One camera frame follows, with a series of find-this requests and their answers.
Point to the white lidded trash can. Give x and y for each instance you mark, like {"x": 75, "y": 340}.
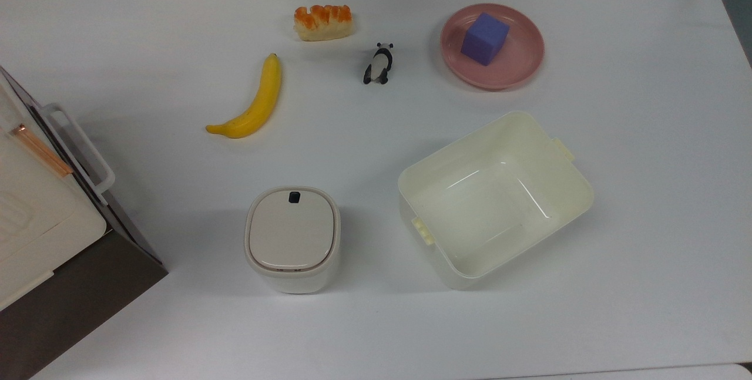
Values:
{"x": 292, "y": 233}

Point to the cream plastic box appliance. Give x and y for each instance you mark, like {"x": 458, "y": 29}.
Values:
{"x": 35, "y": 221}

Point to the brown wooden cabinet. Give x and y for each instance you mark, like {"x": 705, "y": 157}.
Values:
{"x": 70, "y": 309}

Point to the purple foam cube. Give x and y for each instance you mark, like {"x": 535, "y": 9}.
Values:
{"x": 484, "y": 39}

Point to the cream plastic open bin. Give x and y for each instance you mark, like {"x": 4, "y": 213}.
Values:
{"x": 499, "y": 204}

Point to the toy bread with orange glaze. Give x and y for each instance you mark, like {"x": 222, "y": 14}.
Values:
{"x": 323, "y": 24}

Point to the yellow banana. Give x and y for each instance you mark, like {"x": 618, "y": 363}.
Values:
{"x": 264, "y": 98}

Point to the panda figurine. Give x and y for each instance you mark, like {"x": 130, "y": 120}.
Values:
{"x": 380, "y": 63}

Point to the pink plate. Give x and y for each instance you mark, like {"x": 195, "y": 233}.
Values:
{"x": 520, "y": 69}

